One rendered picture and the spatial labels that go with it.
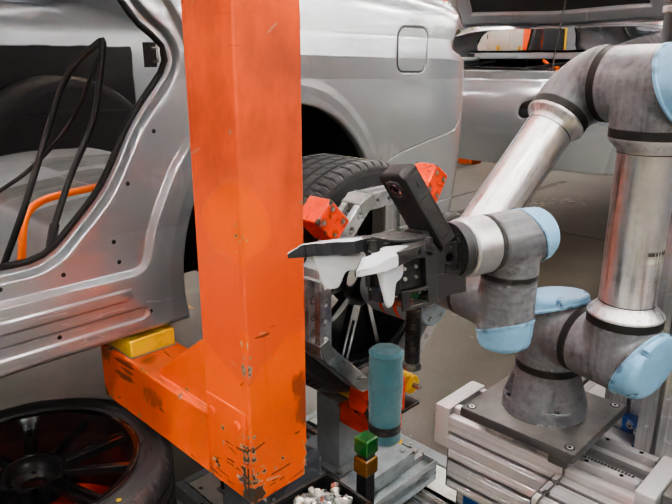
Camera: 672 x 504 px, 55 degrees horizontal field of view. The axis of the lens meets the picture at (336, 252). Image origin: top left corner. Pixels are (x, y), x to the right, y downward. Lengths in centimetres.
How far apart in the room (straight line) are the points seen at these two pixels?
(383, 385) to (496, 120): 281
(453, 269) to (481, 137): 350
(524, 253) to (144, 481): 110
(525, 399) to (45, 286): 110
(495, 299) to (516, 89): 338
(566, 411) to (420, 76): 148
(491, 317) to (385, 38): 151
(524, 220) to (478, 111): 344
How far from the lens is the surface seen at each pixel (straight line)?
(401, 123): 234
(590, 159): 423
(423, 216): 76
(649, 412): 137
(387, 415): 169
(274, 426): 144
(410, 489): 220
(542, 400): 122
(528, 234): 85
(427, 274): 75
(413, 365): 152
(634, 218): 105
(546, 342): 117
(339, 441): 204
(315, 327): 158
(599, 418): 130
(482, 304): 89
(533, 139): 104
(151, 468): 168
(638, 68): 102
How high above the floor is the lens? 145
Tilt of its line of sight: 17 degrees down
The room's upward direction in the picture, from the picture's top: straight up
